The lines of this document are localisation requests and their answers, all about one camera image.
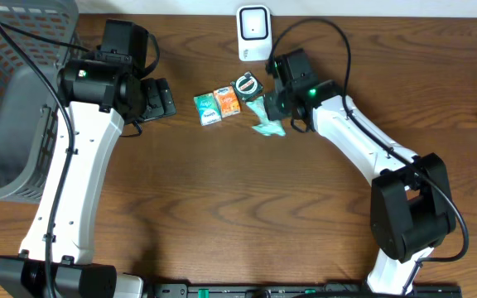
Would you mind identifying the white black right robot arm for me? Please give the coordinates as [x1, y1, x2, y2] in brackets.
[264, 49, 456, 296]

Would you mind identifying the teal Kleenex tissue pack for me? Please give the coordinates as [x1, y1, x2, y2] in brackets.
[194, 93, 222, 126]

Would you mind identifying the orange Kleenex tissue pack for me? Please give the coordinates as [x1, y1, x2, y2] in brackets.
[213, 86, 241, 118]

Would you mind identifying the mint green wipes pouch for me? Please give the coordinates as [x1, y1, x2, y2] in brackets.
[246, 96, 286, 137]

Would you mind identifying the dark green round-label box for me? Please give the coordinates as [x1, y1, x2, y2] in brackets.
[231, 71, 263, 102]

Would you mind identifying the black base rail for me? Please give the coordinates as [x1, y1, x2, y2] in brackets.
[151, 281, 463, 298]

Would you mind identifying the grey plastic basket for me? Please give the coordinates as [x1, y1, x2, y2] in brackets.
[0, 0, 80, 204]

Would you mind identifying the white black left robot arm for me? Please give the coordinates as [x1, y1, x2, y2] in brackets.
[0, 19, 176, 297]

